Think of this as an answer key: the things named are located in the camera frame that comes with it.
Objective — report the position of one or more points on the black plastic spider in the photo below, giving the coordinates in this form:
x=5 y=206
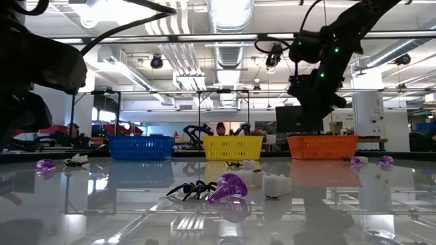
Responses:
x=345 y=158
x=72 y=163
x=234 y=164
x=194 y=188

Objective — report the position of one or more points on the purple plastic witch hat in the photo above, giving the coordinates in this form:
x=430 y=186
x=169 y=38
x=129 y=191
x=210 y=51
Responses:
x=46 y=164
x=386 y=159
x=228 y=187
x=355 y=160

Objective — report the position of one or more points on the white plastic skeleton figure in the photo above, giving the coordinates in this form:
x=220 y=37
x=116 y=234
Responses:
x=249 y=164
x=363 y=159
x=79 y=158
x=276 y=185

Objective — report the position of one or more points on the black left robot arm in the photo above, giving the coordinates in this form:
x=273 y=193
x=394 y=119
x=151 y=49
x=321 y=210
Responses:
x=34 y=61

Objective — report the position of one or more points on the black background robot arm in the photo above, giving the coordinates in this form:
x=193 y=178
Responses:
x=195 y=131
x=242 y=129

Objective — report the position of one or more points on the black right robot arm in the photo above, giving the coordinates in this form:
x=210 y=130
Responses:
x=357 y=20

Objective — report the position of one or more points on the black monitor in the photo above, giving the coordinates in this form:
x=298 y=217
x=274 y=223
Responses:
x=284 y=119

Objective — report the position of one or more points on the orange plastic basket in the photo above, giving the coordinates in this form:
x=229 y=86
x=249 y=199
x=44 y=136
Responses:
x=322 y=147

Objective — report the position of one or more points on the black ceiling spotlight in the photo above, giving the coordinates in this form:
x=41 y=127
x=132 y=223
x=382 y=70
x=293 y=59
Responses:
x=272 y=60
x=403 y=59
x=156 y=62

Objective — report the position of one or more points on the wooden background table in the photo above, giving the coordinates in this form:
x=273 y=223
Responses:
x=373 y=139

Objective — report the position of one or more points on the yellow plastic basket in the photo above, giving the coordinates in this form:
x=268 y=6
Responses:
x=233 y=148

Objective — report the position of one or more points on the person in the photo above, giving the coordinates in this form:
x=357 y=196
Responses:
x=220 y=128
x=72 y=131

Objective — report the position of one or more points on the dark office chair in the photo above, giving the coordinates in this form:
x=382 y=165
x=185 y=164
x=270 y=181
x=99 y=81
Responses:
x=418 y=141

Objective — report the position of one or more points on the rig crossbar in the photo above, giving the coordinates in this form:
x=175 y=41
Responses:
x=218 y=36

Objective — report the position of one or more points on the blue plastic basket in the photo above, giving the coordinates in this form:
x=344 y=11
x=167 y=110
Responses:
x=141 y=148

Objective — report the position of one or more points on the black background rig frame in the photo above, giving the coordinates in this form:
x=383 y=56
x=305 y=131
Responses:
x=199 y=109

